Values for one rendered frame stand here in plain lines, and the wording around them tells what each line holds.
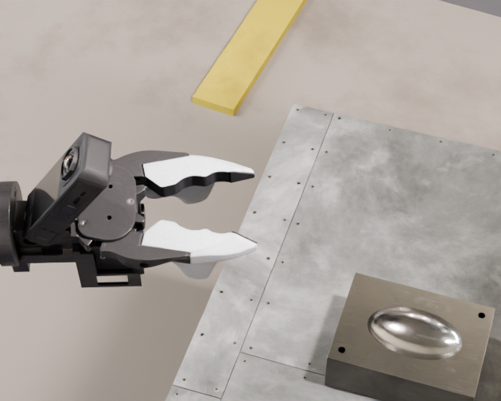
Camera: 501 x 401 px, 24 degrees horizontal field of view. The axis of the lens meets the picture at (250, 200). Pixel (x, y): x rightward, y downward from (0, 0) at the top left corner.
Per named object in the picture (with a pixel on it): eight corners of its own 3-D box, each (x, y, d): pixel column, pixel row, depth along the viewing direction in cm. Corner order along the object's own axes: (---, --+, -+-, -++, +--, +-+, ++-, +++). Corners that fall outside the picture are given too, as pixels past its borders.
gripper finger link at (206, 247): (256, 271, 98) (152, 248, 99) (258, 235, 93) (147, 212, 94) (247, 303, 97) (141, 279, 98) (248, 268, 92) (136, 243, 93)
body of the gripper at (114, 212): (151, 213, 103) (15, 216, 103) (144, 158, 96) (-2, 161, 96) (149, 289, 99) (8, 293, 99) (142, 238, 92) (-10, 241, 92)
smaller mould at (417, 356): (324, 385, 160) (326, 357, 155) (351, 301, 169) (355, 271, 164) (467, 425, 156) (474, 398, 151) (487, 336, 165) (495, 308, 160)
